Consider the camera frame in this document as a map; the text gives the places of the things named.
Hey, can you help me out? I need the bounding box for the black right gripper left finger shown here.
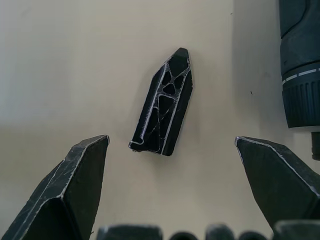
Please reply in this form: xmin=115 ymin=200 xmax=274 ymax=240
xmin=0 ymin=134 xmax=111 ymax=240

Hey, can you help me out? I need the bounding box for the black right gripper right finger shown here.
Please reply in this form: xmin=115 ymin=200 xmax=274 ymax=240
xmin=234 ymin=136 xmax=320 ymax=240

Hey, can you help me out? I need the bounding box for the dark grey electric screwdriver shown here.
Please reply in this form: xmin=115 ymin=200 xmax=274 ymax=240
xmin=277 ymin=0 xmax=320 ymax=161

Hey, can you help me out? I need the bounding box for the black loose gripper finger piece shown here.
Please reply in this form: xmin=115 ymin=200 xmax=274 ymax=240
xmin=128 ymin=47 xmax=195 ymax=157

